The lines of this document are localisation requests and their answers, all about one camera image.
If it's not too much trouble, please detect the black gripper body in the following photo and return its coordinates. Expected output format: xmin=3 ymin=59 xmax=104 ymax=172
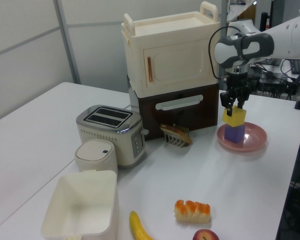
xmin=224 ymin=71 xmax=251 ymax=98

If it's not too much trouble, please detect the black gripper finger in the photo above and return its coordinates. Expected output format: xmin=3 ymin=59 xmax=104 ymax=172
xmin=236 ymin=84 xmax=251 ymax=110
xmin=219 ymin=87 xmax=235 ymax=118

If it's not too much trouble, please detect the yellow foam cube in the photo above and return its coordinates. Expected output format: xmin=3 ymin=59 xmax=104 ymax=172
xmin=222 ymin=104 xmax=248 ymax=127

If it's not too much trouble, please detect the purple foam cube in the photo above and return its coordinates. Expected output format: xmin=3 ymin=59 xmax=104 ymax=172
xmin=224 ymin=124 xmax=246 ymax=144

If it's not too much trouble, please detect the dark brown drawer unit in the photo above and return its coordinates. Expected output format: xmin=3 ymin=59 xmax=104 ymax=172
xmin=126 ymin=74 xmax=220 ymax=141

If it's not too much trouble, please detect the pink plastic plate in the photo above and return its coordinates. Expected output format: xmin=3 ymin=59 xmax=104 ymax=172
xmin=216 ymin=121 xmax=268 ymax=153

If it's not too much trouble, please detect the brown bread slice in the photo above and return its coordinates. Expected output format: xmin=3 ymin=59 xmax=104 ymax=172
xmin=159 ymin=124 xmax=193 ymax=145

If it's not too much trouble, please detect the black computer keyboard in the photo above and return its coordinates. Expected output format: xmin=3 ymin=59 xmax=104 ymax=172
xmin=291 ymin=59 xmax=300 ymax=75

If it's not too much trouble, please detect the cream white oven appliance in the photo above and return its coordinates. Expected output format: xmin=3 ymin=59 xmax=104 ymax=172
xmin=120 ymin=1 xmax=221 ymax=98

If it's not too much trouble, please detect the metal toast rack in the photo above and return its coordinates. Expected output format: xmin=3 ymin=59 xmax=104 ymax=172
xmin=163 ymin=123 xmax=191 ymax=149

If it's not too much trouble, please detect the orange glazed bread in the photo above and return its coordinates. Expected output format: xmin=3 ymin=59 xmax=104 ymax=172
xmin=174 ymin=199 xmax=212 ymax=224

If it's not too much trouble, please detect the chrome and cream toaster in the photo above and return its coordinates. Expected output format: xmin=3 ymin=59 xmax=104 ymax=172
xmin=75 ymin=104 xmax=150 ymax=169

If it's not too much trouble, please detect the red toy apple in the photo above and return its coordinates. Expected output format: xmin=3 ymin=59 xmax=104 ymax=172
xmin=192 ymin=228 xmax=220 ymax=240

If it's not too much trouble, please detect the small cream lidded bin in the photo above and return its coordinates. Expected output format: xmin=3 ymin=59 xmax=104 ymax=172
xmin=74 ymin=139 xmax=119 ymax=176

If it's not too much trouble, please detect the yellow toy banana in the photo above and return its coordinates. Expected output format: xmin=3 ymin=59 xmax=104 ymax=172
xmin=128 ymin=210 xmax=156 ymax=240

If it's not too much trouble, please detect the cream open plastic box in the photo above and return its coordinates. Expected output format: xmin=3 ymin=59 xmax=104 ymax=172
xmin=40 ymin=169 xmax=120 ymax=240

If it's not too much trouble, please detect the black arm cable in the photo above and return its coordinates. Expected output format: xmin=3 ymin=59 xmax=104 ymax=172
xmin=208 ymin=25 xmax=243 ymax=81

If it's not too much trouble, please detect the white drawer handle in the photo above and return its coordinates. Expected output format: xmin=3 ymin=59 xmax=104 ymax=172
xmin=155 ymin=94 xmax=204 ymax=111

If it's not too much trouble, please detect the copper door handle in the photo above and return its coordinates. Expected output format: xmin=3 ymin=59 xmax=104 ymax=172
xmin=146 ymin=56 xmax=154 ymax=83

